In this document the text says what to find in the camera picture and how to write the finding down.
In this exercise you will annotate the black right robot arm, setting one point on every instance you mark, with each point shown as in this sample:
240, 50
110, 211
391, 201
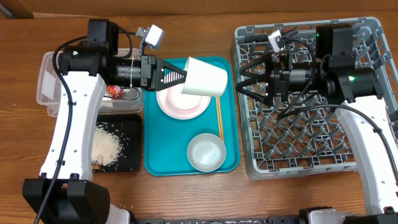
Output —
355, 96

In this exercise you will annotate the grey dishwasher rack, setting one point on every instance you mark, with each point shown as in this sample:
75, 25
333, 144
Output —
301, 136

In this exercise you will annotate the black plastic tray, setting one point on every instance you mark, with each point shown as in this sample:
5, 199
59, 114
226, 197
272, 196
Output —
131, 126

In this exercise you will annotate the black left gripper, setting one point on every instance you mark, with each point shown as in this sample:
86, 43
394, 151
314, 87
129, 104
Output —
150, 62

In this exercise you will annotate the black right motor box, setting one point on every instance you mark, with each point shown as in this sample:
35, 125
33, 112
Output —
334, 39

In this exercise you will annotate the rice pile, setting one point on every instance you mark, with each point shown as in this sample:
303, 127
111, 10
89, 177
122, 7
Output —
108, 145

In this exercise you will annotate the grey bowl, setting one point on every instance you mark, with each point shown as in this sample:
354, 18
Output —
206, 152

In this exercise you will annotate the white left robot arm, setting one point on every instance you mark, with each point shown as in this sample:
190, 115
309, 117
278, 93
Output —
64, 191

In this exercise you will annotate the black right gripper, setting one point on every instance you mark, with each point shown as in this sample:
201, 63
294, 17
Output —
277, 80

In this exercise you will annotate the red wrapper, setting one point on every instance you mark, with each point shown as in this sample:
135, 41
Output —
113, 91

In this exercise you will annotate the large pink plate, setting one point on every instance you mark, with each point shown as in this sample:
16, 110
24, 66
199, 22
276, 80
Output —
176, 113

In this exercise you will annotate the teal serving tray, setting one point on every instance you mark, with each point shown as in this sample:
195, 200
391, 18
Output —
166, 139

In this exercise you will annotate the cream cup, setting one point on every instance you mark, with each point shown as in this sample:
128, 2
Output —
204, 79

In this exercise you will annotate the brown food scrap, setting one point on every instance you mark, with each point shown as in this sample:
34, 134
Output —
96, 167

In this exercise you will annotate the small pink plate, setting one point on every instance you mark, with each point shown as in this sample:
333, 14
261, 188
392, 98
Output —
180, 100

